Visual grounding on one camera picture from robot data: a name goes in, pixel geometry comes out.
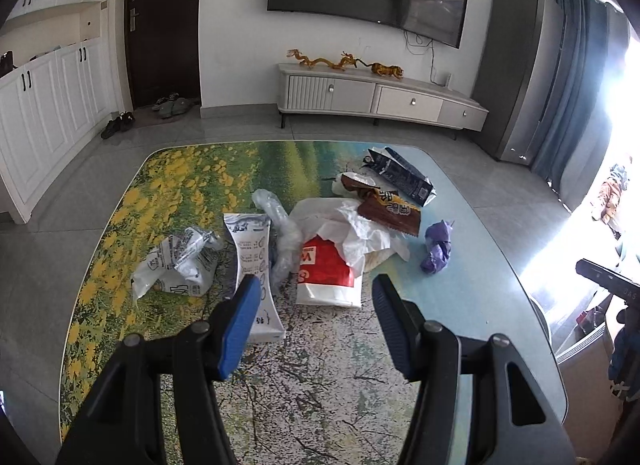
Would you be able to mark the crumpled white tissue paper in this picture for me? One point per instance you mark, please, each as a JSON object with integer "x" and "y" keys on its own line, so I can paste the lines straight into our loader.
{"x": 370, "y": 240}

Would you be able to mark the landscape printed coffee table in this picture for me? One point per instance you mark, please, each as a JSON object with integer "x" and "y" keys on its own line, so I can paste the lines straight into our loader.
{"x": 320, "y": 395}

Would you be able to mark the dark brown door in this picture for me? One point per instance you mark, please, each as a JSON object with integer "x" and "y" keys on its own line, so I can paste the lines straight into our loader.
{"x": 165, "y": 45}

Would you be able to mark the person's right hand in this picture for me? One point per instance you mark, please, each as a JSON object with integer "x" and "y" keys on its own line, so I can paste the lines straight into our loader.
{"x": 621, "y": 355}

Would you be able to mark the red and white paper bag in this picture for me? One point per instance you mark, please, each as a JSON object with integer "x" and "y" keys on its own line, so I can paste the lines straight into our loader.
{"x": 325, "y": 275}

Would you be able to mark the brown snack wrapper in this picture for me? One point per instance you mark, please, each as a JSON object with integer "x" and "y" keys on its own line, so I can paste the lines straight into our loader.
{"x": 392, "y": 212}

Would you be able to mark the tall grey air conditioner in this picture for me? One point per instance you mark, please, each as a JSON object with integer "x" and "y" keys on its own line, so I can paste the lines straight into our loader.
{"x": 510, "y": 75}

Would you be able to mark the golden dragon figurine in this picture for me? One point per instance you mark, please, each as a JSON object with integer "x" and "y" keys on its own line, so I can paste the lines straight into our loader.
{"x": 347, "y": 61}
{"x": 305, "y": 59}

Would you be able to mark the crumpled white printed bag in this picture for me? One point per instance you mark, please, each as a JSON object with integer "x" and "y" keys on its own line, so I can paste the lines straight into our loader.
{"x": 175, "y": 265}

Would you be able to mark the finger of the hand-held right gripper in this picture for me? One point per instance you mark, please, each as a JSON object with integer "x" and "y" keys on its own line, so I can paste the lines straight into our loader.
{"x": 602, "y": 275}

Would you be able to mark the beige trash bin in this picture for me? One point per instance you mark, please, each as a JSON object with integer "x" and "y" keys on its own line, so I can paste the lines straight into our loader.
{"x": 585, "y": 375}

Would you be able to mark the grey television cabinet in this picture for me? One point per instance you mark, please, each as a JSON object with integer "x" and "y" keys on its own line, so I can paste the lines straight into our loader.
{"x": 350, "y": 95}

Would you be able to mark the white wall cabinets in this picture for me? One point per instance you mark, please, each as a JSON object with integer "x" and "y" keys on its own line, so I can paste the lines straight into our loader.
{"x": 45, "y": 110}

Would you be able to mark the blue curtain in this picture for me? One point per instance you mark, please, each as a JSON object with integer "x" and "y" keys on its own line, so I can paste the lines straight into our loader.
{"x": 575, "y": 95}

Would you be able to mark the golden tiger figurine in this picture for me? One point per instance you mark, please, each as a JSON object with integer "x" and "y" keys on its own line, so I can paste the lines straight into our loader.
{"x": 387, "y": 70}

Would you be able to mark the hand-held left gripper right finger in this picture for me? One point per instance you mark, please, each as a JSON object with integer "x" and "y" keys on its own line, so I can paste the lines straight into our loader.
{"x": 392, "y": 325}

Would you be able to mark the grey slipper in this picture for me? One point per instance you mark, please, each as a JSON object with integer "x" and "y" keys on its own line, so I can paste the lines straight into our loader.
{"x": 165, "y": 101}
{"x": 177, "y": 107}

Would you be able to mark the purple glove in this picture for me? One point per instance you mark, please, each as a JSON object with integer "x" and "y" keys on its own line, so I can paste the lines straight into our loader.
{"x": 437, "y": 247}

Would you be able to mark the orange plush toy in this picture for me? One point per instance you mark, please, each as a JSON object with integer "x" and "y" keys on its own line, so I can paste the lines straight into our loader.
{"x": 611, "y": 195}

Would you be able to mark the dark bag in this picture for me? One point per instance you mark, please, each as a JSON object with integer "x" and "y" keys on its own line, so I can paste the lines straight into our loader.
{"x": 6, "y": 64}

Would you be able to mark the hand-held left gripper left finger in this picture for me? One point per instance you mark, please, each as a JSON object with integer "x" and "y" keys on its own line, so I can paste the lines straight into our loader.
{"x": 240, "y": 325}

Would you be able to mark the clear plastic wrap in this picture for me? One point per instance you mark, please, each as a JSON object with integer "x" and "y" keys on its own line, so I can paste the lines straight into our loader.
{"x": 282, "y": 245}

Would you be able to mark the white milk packet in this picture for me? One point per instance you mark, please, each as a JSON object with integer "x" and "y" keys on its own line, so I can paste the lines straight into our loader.
{"x": 250, "y": 255}

